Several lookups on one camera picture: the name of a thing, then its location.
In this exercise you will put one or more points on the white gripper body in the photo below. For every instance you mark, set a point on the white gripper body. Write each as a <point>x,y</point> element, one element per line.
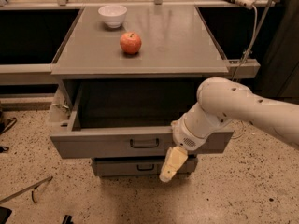
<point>184,135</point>

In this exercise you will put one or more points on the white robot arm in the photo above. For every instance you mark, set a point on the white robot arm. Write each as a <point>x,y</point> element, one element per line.
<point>219,101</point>

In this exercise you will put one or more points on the white ceramic bowl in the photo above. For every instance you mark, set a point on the white ceramic bowl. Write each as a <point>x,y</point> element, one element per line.
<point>113,15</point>

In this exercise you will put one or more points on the grey top drawer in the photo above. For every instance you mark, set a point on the grey top drawer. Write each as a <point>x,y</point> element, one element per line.
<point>124,118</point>

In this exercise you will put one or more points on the grey drawer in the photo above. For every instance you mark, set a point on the grey drawer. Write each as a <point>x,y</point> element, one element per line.
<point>127,166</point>
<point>124,118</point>

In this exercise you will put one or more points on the grey drawer cabinet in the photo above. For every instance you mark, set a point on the grey drawer cabinet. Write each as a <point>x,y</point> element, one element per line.
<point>175,44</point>

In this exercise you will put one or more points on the grey bottom drawer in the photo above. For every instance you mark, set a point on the grey bottom drawer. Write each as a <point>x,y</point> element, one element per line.
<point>127,166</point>

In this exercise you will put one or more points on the clear plastic bag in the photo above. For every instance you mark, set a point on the clear plastic bag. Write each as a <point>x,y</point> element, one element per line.
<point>59,109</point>

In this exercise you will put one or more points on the red apple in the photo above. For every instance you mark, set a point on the red apple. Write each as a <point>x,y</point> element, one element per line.
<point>130,43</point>

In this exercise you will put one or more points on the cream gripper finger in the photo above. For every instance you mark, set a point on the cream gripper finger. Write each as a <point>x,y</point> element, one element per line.
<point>174,159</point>

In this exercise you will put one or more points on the metal rod on floor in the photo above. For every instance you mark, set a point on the metal rod on floor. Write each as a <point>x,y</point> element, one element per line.
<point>20,192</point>

